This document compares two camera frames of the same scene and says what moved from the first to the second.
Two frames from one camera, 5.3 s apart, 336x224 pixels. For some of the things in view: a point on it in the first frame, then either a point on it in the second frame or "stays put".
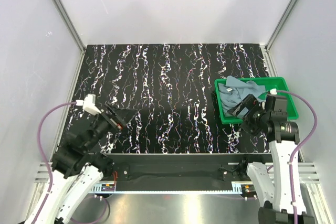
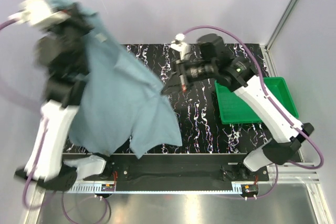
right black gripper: x=251 y=103 -> x=178 y=80
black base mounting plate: x=178 y=168 stays put
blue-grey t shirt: x=231 y=93 -> x=122 y=100
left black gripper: x=115 y=119 -> x=77 y=16
